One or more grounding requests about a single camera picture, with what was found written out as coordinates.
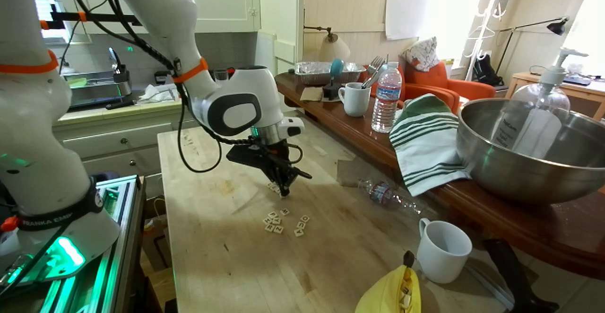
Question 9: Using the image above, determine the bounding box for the black bar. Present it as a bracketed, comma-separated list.
[40, 3, 143, 30]

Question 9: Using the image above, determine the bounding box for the light wooden desk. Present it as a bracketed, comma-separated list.
[505, 70, 605, 121]

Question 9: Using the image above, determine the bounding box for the black stand leg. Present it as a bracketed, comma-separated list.
[482, 238, 561, 313]

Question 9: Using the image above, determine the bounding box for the window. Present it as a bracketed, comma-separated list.
[418, 0, 488, 63]
[32, 0, 61, 45]

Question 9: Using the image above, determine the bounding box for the white crumpled cloth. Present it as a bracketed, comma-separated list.
[136, 83, 181, 104]

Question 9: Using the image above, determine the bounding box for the large steel bowl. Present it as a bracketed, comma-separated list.
[456, 97, 605, 205]

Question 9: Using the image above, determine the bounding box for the black desk lamp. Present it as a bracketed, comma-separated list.
[493, 16, 570, 75]

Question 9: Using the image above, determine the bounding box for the steel sink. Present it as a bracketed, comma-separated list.
[61, 69, 134, 111]

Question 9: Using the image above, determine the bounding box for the green striped white towel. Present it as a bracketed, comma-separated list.
[388, 93, 473, 197]

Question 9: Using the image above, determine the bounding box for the black tap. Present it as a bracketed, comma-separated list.
[107, 47, 132, 97]

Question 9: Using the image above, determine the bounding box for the crushed clear plastic bottle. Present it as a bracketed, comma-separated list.
[337, 159, 426, 215]

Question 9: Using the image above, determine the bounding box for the clear pump soap bottle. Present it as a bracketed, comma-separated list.
[491, 47, 589, 160]

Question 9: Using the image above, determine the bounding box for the bunch of metal forks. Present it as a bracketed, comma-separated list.
[361, 56, 386, 89]

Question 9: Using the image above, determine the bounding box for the white paper sheet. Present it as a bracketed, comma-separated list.
[385, 0, 434, 41]

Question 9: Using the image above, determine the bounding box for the patterned white pillow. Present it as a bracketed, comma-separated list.
[400, 36, 441, 72]

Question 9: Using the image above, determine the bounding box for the wall lamp with shade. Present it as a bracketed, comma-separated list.
[303, 25, 352, 63]

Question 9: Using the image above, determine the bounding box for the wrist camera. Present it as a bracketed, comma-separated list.
[226, 144, 270, 169]

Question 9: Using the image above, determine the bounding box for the foil tray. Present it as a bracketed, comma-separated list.
[294, 61, 367, 87]

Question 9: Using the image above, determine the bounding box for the dark wooden table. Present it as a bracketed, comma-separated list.
[274, 71, 605, 281]

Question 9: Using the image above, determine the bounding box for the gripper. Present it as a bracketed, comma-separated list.
[259, 139, 313, 198]

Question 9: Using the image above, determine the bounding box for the cardboard box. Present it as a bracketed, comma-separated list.
[140, 197, 178, 313]

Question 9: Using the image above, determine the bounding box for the white mug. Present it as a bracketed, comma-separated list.
[416, 217, 473, 285]
[338, 82, 372, 118]

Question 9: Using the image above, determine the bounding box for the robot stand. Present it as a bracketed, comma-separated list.
[0, 175, 147, 313]

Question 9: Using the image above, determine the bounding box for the clear water bottle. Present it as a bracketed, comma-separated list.
[371, 62, 403, 133]

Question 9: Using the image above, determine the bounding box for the teal dish brush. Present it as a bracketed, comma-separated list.
[322, 58, 345, 101]

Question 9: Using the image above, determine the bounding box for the black bag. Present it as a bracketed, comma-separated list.
[471, 53, 504, 87]

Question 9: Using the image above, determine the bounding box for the orange armchair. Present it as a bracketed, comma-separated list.
[358, 60, 496, 113]

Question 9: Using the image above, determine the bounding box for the white coat rack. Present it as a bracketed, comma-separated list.
[462, 0, 517, 82]

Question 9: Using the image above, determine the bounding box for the white kitchen counter cabinet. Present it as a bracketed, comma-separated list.
[51, 96, 201, 201]

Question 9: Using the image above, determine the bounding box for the yellow banana-shaped pouch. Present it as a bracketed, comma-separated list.
[354, 251, 422, 313]

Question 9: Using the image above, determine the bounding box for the white upper cabinet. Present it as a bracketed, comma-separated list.
[51, 0, 262, 35]

